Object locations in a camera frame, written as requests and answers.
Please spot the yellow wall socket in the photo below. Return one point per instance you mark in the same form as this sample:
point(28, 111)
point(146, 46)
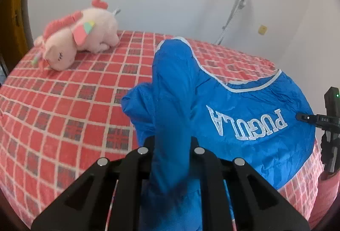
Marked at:
point(263, 29)

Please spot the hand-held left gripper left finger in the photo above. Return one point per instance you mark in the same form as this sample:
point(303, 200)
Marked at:
point(138, 162)

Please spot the blue puffer jacket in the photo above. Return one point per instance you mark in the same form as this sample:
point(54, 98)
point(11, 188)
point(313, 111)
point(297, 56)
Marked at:
point(239, 156)

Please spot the pink unicorn plush toy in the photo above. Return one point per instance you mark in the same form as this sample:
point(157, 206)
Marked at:
point(87, 32)

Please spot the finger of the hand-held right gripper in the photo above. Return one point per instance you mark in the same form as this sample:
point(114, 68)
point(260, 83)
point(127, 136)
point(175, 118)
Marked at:
point(313, 119)
point(330, 156)

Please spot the grey garment steamer pole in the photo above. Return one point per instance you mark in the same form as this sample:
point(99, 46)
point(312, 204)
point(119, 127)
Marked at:
point(239, 0)

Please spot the red plaid bed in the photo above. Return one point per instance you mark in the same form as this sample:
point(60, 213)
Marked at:
point(66, 103)

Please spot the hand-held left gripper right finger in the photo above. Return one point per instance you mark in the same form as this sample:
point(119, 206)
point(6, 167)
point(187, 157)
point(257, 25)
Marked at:
point(205, 165)

